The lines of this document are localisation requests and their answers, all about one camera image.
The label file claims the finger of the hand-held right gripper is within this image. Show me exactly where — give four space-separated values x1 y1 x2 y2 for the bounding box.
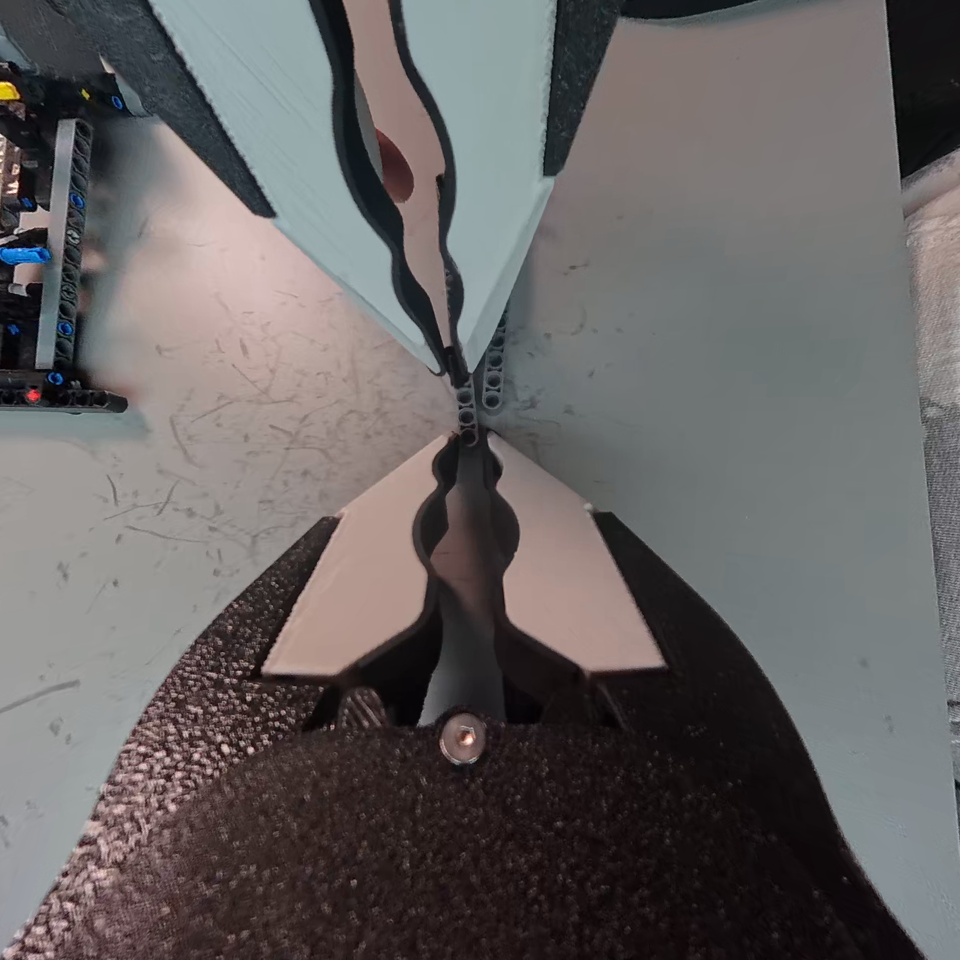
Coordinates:
388 0 558 370
150 0 453 375

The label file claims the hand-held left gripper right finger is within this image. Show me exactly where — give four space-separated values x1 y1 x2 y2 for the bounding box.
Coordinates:
482 431 670 723

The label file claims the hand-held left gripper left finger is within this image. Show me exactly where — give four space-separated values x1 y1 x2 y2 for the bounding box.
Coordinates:
262 431 460 723

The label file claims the toy truck chassis assembly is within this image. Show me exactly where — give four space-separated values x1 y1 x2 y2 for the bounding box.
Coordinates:
0 60 149 415

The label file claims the long grey perforated beam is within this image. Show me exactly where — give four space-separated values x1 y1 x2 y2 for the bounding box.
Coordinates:
442 266 483 449

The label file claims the long grey beam with pins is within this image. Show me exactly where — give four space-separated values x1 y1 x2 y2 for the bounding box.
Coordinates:
480 303 513 415

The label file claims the person's right hand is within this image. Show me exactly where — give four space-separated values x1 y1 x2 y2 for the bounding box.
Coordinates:
373 126 415 205

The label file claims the person's grey hoodie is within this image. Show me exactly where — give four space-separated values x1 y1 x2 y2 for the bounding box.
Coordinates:
900 153 960 789

